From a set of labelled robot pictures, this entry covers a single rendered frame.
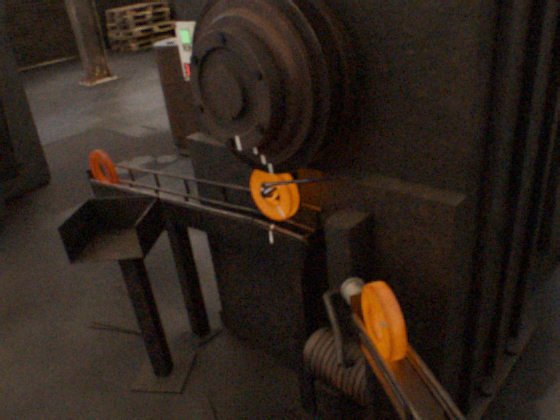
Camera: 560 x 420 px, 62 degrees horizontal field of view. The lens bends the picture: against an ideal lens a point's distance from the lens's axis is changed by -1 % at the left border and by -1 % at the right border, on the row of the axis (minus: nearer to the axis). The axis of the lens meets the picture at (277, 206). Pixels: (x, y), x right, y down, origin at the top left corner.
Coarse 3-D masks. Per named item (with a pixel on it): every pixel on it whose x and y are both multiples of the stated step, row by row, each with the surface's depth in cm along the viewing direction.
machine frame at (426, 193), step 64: (192, 0) 139; (384, 0) 98; (448, 0) 89; (512, 0) 89; (384, 64) 104; (448, 64) 94; (512, 64) 96; (384, 128) 111; (448, 128) 100; (512, 128) 115; (320, 192) 127; (384, 192) 112; (448, 192) 106; (512, 192) 125; (256, 256) 162; (320, 256) 138; (384, 256) 120; (448, 256) 107; (512, 256) 135; (256, 320) 180; (320, 320) 151; (448, 320) 116; (512, 320) 167; (448, 384) 130
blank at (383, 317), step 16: (368, 288) 95; (384, 288) 92; (368, 304) 97; (384, 304) 89; (368, 320) 99; (384, 320) 89; (400, 320) 88; (384, 336) 90; (400, 336) 88; (384, 352) 92; (400, 352) 89
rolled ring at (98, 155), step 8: (96, 152) 202; (104, 152) 202; (96, 160) 209; (104, 160) 200; (96, 168) 211; (104, 168) 202; (112, 168) 201; (96, 176) 212; (104, 176) 213; (112, 176) 201
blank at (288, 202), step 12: (252, 180) 131; (264, 180) 127; (276, 180) 124; (252, 192) 133; (288, 192) 123; (264, 204) 132; (276, 204) 129; (288, 204) 125; (276, 216) 130; (288, 216) 127
